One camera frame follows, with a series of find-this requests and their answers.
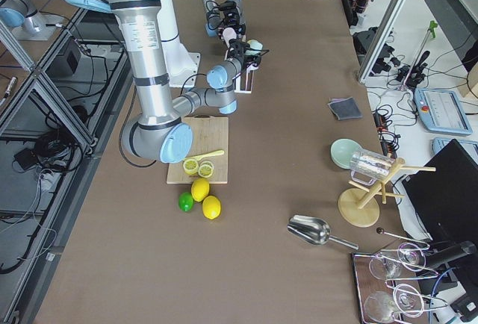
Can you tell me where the mint green bowl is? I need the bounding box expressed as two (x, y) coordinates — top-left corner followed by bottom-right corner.
(330, 138), (362, 169)

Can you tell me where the aluminium frame post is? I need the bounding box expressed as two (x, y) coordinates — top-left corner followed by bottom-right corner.
(357, 0), (406, 85)

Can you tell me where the glass beer mug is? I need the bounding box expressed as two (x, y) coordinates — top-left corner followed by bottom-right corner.
(350, 149), (394, 186)

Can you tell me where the wooden cutting board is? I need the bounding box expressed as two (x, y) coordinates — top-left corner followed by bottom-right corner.
(166, 115), (229, 185)

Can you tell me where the wooden mug tree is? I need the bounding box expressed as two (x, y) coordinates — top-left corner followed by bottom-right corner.
(338, 158), (436, 228)

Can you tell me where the white wire cup holder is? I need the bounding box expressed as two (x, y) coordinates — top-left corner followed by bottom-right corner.
(233, 66), (259, 93)

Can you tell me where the green lime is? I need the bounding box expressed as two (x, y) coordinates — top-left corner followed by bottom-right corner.
(178, 192), (195, 212)

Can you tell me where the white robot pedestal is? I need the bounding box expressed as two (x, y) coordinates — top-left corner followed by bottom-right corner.
(158, 0), (200, 88)

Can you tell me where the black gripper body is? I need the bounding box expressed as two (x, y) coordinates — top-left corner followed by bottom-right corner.
(220, 10), (246, 37)
(228, 39), (261, 72)

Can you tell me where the whole yellow lemon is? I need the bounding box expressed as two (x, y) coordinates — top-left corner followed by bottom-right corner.
(191, 178), (210, 202)

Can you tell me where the wine glass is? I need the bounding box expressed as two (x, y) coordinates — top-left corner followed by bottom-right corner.
(364, 284), (425, 323)
(369, 242), (426, 281)

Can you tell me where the black computer monitor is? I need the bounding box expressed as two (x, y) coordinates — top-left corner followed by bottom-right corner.
(403, 140), (477, 244)

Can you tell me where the lemon slice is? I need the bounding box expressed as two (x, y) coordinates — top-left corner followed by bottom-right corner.
(197, 161), (214, 178)
(182, 158), (199, 175)

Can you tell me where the grey folded cloth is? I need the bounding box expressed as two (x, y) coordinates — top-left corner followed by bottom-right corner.
(328, 97), (362, 121)

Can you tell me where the mint green plastic cup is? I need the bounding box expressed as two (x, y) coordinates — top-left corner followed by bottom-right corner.
(245, 40), (263, 57)

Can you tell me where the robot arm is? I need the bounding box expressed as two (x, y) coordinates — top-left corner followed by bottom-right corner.
(65, 0), (262, 163)
(202, 0), (246, 39)

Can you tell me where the yellow plastic knife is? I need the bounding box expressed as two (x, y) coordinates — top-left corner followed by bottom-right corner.
(184, 149), (225, 161)

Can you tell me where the blue teach pendant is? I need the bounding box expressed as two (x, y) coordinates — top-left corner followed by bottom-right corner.
(432, 137), (478, 164)
(414, 88), (473, 136)

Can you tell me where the metal scoop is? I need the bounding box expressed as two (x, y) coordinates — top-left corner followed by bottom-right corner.
(287, 214), (359, 251)

